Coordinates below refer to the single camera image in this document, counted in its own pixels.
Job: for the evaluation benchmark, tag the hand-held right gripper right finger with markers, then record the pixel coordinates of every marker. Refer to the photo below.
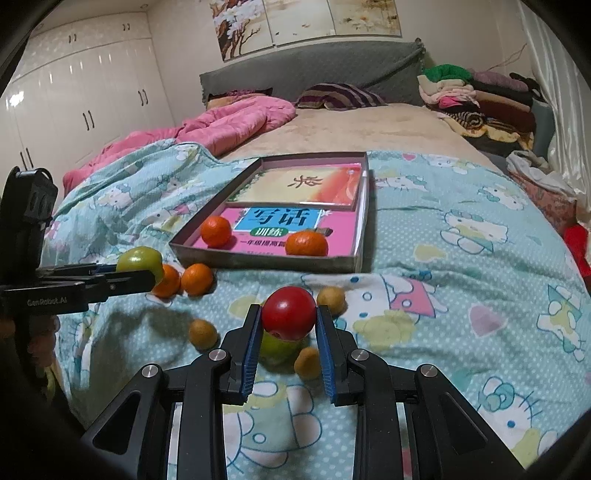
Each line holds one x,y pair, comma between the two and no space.
326,360

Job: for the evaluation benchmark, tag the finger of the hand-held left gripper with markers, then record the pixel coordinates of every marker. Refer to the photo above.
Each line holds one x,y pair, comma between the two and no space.
78,269
129,282

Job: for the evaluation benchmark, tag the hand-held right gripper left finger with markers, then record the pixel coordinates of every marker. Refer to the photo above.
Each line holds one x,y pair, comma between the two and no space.
251,353

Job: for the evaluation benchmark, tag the small brown kiwi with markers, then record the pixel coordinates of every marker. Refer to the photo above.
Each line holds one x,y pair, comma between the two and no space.
307,364
203,334
333,300

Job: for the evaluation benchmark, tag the dark green apple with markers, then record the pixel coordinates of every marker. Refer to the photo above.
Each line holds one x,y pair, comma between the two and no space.
277,354

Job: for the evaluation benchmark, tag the yellow green apple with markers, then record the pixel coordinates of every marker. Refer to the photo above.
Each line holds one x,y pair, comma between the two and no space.
137,257

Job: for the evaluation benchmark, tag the red apple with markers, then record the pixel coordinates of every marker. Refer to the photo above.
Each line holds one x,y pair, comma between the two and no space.
288,311

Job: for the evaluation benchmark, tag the shallow grey cardboard box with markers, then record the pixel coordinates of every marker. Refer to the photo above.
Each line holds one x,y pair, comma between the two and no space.
258,261

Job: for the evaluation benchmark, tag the large orange mandarin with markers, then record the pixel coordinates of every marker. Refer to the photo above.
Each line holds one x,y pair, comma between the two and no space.
306,244

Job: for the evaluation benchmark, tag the person's left hand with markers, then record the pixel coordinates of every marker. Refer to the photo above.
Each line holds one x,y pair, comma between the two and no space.
42,345

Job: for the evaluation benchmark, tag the pink workbook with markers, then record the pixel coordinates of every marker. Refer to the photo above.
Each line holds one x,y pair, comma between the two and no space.
344,240

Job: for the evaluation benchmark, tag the yellow orange book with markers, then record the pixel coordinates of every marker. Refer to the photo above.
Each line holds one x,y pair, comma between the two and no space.
277,189

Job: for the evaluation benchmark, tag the white glossy wardrobe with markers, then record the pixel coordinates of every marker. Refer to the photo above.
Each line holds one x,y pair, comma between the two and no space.
92,92

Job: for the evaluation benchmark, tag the pink quilt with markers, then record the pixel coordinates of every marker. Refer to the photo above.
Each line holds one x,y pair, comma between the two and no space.
231,120

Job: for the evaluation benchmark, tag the brown pillow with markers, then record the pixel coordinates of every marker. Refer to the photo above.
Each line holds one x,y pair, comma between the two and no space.
231,99

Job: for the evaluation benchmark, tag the tan bed sheet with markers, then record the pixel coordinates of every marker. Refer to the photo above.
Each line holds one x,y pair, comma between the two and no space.
369,129

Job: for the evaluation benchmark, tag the purple striped pillow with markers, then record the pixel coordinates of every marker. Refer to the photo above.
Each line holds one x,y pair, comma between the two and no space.
339,96

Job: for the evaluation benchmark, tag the pink floral cloth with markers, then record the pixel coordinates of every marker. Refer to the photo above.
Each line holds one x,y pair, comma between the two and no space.
549,205

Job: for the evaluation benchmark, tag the red cloth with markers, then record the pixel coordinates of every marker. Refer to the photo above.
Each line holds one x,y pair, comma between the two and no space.
579,249

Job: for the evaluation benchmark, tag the tree blossom painting panel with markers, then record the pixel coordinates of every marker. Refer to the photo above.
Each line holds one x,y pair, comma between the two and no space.
240,27

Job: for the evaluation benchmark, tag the white crumpled cloth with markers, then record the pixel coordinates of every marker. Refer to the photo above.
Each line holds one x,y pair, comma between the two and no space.
535,168

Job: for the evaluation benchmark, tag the grey padded headboard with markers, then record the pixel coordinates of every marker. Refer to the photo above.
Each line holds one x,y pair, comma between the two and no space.
323,64

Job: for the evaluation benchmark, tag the pile of folded clothes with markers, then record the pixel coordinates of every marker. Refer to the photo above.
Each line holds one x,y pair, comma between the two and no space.
489,104

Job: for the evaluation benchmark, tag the pale beige painting panel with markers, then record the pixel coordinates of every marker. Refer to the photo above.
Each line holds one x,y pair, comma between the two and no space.
300,21

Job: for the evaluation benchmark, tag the tan floral painting panel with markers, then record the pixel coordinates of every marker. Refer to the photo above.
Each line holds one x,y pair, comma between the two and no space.
364,16

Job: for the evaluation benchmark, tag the white curtain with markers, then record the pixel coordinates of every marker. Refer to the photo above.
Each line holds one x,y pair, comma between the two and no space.
563,92

